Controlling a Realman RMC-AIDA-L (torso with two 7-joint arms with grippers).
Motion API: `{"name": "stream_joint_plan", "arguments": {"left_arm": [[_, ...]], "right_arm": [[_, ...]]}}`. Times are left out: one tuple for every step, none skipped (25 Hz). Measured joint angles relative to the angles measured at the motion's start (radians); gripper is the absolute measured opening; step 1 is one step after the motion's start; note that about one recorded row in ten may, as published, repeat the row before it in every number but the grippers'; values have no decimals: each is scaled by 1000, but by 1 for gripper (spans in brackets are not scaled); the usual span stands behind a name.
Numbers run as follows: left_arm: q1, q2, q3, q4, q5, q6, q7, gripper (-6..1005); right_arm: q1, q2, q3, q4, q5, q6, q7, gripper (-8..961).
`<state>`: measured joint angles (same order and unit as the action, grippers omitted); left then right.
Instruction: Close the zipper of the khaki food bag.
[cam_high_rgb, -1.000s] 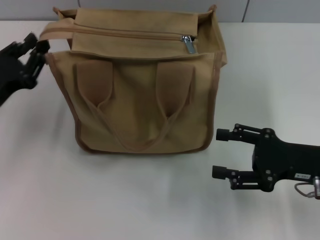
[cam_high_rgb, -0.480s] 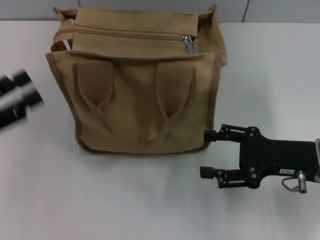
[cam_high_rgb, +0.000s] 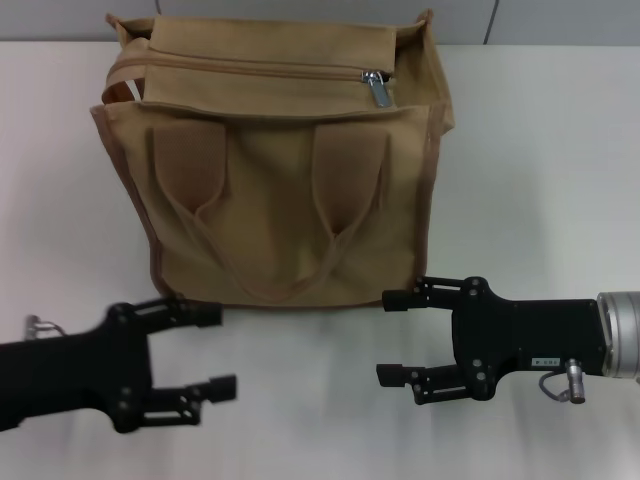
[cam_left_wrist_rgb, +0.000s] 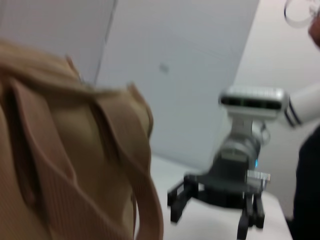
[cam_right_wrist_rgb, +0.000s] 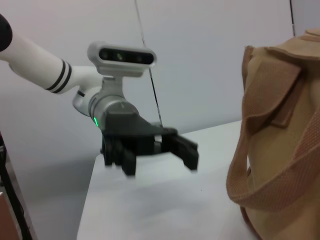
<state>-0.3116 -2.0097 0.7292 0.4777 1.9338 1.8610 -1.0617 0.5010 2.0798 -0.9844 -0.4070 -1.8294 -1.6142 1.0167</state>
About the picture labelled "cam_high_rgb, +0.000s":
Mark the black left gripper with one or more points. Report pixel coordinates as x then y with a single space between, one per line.
75 375

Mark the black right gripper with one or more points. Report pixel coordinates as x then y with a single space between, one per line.
530 335

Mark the khaki fabric food bag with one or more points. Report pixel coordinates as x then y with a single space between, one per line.
280 210

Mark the silver metal zipper pull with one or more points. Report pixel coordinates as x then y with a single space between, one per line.
381 95

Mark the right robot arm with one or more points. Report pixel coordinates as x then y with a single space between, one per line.
622 335

